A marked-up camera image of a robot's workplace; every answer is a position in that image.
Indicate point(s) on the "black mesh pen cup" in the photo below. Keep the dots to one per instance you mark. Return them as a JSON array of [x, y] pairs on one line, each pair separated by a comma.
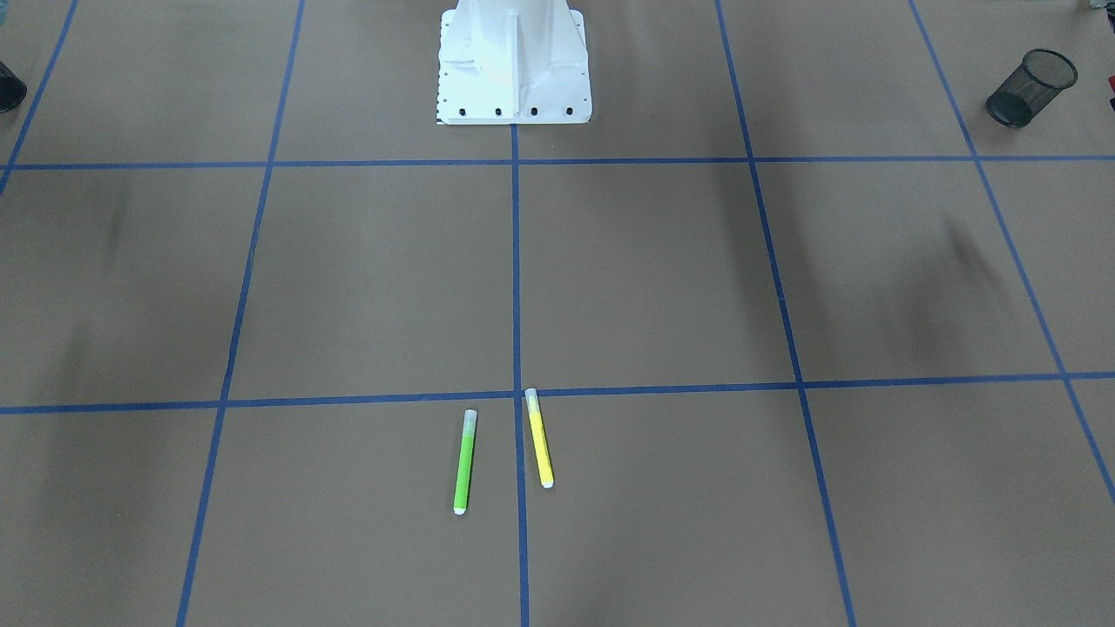
[[1041, 75]]

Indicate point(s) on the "green marker pen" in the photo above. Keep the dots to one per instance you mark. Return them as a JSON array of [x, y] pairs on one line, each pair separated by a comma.
[[461, 497]]

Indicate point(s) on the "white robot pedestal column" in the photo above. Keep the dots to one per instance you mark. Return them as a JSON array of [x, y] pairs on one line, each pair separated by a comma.
[[513, 63]]

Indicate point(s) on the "yellow marker pen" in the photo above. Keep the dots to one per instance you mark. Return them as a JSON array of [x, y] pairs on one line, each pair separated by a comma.
[[543, 458]]

